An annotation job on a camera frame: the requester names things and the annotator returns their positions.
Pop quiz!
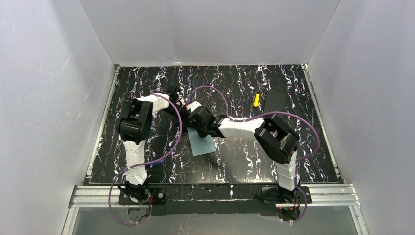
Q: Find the teal envelope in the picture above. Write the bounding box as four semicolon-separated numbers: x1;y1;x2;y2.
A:
187;128;216;156

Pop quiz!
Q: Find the yellow marker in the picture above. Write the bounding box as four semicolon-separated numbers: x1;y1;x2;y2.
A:
253;93;260;108

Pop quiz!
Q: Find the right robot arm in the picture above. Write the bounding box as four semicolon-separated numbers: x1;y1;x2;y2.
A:
186;102;300;191

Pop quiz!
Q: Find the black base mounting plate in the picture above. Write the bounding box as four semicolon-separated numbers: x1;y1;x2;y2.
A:
117;183;312;219

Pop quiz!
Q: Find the purple cable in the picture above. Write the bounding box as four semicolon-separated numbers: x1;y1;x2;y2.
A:
186;85;321;224
107;90;183;227

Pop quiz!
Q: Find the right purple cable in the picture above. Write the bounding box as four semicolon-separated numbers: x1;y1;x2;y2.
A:
186;85;321;224

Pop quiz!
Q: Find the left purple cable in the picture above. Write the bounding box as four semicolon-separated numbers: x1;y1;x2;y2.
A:
107;90;183;227

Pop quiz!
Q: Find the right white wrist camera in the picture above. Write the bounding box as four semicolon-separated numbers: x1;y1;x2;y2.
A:
186;101;202;114

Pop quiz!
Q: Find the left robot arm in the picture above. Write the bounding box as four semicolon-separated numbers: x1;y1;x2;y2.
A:
117;85;188;185

